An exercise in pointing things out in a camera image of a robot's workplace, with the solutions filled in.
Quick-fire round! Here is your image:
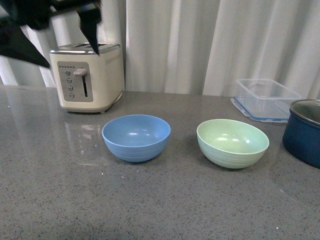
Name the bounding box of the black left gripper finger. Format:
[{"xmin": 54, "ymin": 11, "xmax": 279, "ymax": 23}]
[
  {"xmin": 0, "ymin": 23, "xmax": 50, "ymax": 68},
  {"xmin": 80, "ymin": 15, "xmax": 101, "ymax": 55}
]

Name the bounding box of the green bowl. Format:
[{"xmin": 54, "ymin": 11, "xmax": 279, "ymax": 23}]
[{"xmin": 196, "ymin": 119, "xmax": 270, "ymax": 169}]

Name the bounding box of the blue bowl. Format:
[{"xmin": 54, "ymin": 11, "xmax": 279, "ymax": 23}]
[{"xmin": 101, "ymin": 114, "xmax": 171, "ymax": 163}]

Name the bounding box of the cream toaster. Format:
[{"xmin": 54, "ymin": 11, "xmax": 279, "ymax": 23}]
[{"xmin": 49, "ymin": 42, "xmax": 125, "ymax": 113}]

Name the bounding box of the clear plastic container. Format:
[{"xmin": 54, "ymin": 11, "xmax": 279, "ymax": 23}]
[{"xmin": 230, "ymin": 78, "xmax": 302, "ymax": 123}]

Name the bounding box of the blue saucepan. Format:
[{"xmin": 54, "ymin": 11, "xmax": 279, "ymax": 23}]
[{"xmin": 282, "ymin": 99, "xmax": 320, "ymax": 168}]

